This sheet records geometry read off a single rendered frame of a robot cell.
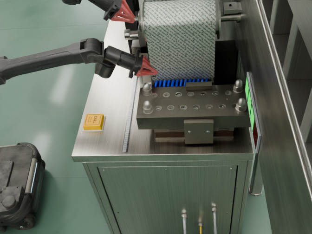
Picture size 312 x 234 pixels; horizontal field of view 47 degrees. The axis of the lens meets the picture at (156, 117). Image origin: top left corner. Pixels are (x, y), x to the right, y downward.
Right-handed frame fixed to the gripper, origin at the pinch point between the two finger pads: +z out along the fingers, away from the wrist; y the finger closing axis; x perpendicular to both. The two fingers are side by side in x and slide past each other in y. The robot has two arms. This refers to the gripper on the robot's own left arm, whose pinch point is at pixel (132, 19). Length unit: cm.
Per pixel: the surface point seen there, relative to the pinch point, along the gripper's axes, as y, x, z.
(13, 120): -69, -178, -1
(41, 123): -65, -161, 17
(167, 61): 5.8, -3.2, 18.2
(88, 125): 19.5, -38.4, 7.7
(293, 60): 56, 45, 11
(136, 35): -2.9, -6.4, 5.9
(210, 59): 5.8, 7.2, 29.5
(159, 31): 5.2, 4.8, 8.3
